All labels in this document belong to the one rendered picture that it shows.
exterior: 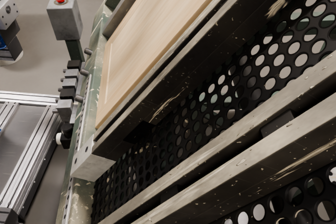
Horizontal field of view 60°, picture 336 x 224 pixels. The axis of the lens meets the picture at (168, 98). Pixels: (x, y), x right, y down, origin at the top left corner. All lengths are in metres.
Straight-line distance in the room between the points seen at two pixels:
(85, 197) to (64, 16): 0.93
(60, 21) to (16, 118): 0.79
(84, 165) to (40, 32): 2.45
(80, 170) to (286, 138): 0.60
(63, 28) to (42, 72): 1.15
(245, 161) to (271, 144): 0.03
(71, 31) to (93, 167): 0.90
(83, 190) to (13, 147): 1.12
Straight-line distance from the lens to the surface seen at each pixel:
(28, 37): 3.12
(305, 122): 0.29
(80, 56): 1.68
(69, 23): 1.53
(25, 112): 2.07
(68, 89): 1.29
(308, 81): 0.31
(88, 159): 0.76
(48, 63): 2.72
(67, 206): 0.84
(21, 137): 1.94
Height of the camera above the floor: 1.63
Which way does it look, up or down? 47 degrees down
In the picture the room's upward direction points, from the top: straight up
